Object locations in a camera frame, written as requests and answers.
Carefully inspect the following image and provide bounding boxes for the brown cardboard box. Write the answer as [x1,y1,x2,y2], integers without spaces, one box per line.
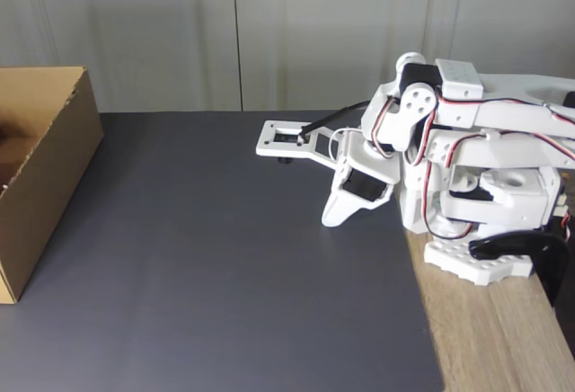
[0,66,105,306]

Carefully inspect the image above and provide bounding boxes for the black table mat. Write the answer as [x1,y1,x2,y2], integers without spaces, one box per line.
[0,110,446,392]

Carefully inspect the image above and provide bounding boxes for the black table clamp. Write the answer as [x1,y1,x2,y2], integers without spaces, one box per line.
[468,229,571,308]

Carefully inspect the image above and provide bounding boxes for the white panelled wardrobe front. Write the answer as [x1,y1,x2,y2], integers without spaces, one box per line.
[0,0,575,114]

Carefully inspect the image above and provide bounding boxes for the thin white wire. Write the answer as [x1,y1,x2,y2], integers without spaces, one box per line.
[329,127,357,160]

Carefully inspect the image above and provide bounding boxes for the black camera cable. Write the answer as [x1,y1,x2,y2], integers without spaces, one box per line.
[298,100,370,139]

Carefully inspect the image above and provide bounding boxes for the white gripper camera mount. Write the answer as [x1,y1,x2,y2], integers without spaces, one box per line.
[255,120,349,167]

